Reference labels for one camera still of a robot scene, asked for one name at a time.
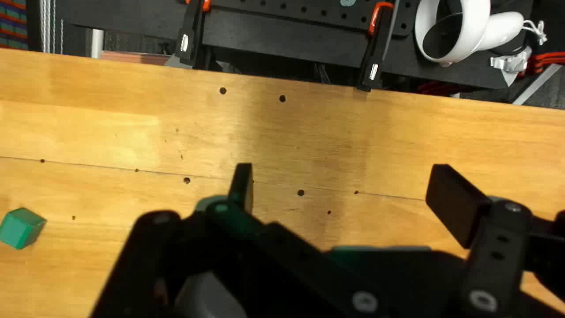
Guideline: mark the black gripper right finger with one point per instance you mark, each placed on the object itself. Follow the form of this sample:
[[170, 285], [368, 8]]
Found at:
[[497, 253]]

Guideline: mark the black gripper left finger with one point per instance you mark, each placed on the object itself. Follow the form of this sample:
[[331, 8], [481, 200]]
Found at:
[[235, 259]]

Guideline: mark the green cube block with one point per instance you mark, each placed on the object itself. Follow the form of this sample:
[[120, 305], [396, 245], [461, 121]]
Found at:
[[20, 229]]

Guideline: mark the grey metal bar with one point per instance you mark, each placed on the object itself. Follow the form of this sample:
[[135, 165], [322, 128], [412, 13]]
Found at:
[[539, 84]]

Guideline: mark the white plastic connector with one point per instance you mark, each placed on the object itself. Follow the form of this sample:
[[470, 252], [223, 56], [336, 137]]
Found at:
[[511, 61]]

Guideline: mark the white VR controller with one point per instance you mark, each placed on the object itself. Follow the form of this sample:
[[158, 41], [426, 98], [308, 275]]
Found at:
[[479, 27]]

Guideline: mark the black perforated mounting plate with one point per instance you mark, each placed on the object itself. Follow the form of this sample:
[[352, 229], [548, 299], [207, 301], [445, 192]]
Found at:
[[294, 33]]

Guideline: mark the striped colourful cloth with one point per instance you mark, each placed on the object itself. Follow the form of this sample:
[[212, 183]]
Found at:
[[13, 24]]

